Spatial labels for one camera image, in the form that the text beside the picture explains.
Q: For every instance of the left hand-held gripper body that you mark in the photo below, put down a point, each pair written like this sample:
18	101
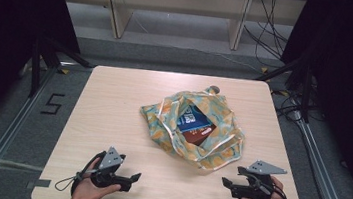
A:
107	168

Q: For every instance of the yellow tape piece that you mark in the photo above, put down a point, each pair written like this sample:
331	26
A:
64	71
264	70

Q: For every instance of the grey tape strip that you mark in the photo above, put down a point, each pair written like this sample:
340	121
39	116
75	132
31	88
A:
40	184

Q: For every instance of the blue box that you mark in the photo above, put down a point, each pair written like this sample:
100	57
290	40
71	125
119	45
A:
193	121

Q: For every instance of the aluminium floor rail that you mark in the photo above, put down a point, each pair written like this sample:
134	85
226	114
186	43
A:
323	173
10	131

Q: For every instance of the orange flower print shopping bag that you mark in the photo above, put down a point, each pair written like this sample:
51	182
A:
215	151

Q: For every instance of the person's left hand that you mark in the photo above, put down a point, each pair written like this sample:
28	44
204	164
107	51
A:
90	193

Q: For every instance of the black metal stand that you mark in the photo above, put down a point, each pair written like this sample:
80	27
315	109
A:
305	90
39	63

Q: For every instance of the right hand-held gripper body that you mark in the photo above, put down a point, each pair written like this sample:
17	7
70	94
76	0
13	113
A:
257	185

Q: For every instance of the brown red box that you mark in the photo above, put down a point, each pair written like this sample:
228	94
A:
198	136

